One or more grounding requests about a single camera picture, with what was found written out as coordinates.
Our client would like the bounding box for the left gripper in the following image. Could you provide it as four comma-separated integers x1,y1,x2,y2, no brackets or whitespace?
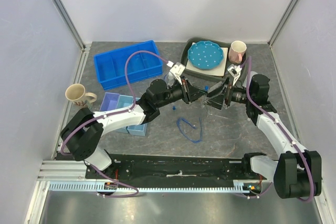
156,75,207,109

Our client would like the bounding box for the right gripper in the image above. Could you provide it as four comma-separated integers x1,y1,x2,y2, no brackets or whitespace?
203,77,254,111

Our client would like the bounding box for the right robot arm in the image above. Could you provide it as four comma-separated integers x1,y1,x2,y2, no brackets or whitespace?
205,74,322,201

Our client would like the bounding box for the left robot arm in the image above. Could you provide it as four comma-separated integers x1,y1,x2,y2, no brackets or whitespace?
60,78,207,178

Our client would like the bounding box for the white square plate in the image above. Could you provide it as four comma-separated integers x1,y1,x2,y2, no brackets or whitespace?
186,47,228,77

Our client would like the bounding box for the dropper bottle white cap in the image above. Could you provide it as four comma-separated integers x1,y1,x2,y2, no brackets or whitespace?
164,72,175,87

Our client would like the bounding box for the clear safety goggles blue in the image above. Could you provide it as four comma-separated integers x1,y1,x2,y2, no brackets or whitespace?
176,117,203,144

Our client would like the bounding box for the blue dotted plate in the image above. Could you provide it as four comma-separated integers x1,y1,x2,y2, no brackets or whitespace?
187,40,225,70

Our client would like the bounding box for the pink mug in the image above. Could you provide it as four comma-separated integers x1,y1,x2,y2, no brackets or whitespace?
228,40,247,63

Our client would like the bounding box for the grey oval tray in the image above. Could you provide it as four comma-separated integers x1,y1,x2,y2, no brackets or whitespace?
181,37,247,82

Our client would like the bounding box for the light blue right box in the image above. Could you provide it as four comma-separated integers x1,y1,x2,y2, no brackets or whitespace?
126,124,147,136

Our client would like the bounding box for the light blue box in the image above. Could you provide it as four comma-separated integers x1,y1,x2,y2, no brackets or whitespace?
115,95,133,134
126,124,147,136

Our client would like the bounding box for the light blue middle box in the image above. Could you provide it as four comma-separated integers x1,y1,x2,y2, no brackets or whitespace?
115,95,133,134

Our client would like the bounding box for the purple small box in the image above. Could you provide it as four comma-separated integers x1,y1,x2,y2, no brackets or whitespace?
100,92,120,112

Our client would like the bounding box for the blue divided plastic bin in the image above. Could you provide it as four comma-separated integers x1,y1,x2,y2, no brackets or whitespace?
94,40,163,90

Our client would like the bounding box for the beige floral mug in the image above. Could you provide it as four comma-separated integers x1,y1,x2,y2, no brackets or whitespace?
65,83,97,108

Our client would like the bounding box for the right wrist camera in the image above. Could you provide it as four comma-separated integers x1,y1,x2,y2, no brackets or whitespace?
227,64,242,86

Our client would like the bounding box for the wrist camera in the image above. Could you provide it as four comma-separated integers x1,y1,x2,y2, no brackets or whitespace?
227,64,242,86
167,61,185,84

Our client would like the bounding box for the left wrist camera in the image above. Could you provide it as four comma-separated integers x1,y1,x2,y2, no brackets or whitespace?
167,61,185,84

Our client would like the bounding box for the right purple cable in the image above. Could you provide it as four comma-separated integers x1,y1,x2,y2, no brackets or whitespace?
236,56,316,201

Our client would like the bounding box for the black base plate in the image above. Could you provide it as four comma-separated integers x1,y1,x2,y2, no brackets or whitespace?
85,152,274,188

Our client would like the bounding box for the light blue cable duct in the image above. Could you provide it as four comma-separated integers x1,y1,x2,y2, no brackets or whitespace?
49,181,250,193

